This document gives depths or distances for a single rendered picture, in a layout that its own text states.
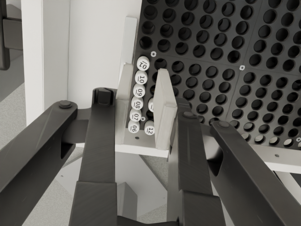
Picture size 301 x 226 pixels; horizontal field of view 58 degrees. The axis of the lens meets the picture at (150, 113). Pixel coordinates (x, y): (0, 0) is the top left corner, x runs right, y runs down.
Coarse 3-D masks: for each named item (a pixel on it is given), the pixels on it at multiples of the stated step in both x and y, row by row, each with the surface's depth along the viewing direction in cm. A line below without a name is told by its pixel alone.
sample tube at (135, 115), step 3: (132, 108) 30; (132, 111) 29; (135, 111) 29; (138, 111) 29; (132, 114) 29; (135, 114) 29; (138, 114) 29; (141, 114) 29; (132, 117) 29; (135, 117) 29; (138, 117) 29; (132, 120) 29; (135, 120) 29; (138, 120) 29
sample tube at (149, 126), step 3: (147, 111) 33; (150, 111) 33; (147, 114) 32; (150, 114) 32; (153, 114) 33; (147, 123) 30; (150, 123) 30; (153, 123) 30; (147, 126) 29; (150, 126) 29; (153, 126) 29; (147, 129) 30; (150, 129) 30; (153, 129) 30; (147, 132) 30; (150, 132) 30; (153, 132) 30
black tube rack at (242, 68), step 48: (192, 0) 28; (240, 0) 25; (288, 0) 25; (192, 48) 27; (240, 48) 27; (288, 48) 27; (192, 96) 30; (240, 96) 29; (288, 96) 33; (288, 144) 33
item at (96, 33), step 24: (72, 0) 31; (96, 0) 31; (120, 0) 31; (72, 24) 32; (96, 24) 32; (120, 24) 32; (72, 48) 33; (96, 48) 33; (120, 48) 33; (72, 72) 34; (96, 72) 34; (72, 96) 36; (144, 144) 33; (288, 168) 34
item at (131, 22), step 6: (126, 18) 31; (132, 18) 31; (126, 24) 31; (132, 24) 31; (126, 30) 31; (132, 30) 31; (126, 36) 31; (132, 36) 31; (126, 42) 32; (132, 42) 32; (126, 48) 32; (132, 48) 32; (126, 54) 32; (132, 54) 32; (120, 60) 33; (126, 60) 33; (120, 66) 33; (120, 72) 33
